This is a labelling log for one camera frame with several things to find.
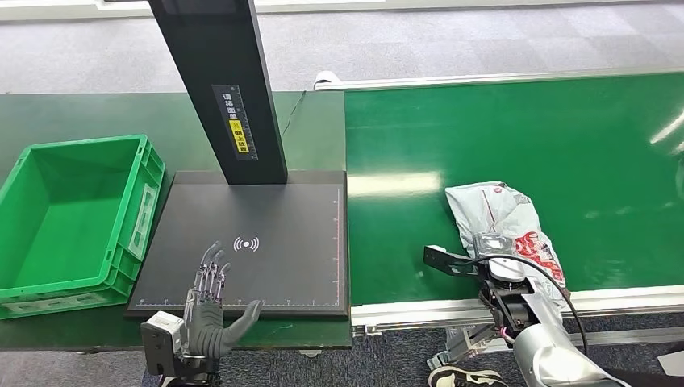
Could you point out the aluminium conveyor frame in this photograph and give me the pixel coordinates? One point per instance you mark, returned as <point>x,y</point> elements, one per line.
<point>427,312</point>

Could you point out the black scanner base plate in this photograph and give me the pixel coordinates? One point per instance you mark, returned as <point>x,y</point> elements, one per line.
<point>288,267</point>

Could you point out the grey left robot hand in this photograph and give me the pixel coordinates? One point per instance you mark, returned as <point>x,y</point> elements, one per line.
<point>206,326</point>

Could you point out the white paper sheet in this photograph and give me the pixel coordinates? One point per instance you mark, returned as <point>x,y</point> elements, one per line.
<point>672,364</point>

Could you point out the black flat object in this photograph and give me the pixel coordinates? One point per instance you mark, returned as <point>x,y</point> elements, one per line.
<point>652,380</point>

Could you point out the white conveyor end roller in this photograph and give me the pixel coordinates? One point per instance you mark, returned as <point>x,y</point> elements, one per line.
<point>323,80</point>

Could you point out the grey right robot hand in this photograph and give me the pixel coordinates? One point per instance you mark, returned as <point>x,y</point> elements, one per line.
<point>505,267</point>

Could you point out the black scanner column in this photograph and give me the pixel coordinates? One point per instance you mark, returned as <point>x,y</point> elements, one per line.
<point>224,64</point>

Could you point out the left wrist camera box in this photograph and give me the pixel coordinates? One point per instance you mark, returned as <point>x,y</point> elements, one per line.
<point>160,336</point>

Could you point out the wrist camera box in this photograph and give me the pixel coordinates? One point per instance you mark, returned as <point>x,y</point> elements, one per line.
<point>449,262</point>
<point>160,336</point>

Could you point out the green plastic crate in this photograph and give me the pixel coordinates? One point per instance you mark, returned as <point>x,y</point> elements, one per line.
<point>69,213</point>

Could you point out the grey red-printed poly mailer package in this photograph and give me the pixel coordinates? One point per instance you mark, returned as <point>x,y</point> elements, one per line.
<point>497,208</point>

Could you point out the white and black shoe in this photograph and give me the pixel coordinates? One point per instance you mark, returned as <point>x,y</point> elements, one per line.
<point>465,378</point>

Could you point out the green conveyor belt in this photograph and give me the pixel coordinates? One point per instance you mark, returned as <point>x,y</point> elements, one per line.
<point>481,133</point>

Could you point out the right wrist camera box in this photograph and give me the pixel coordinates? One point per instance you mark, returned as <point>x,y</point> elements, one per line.
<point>449,262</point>

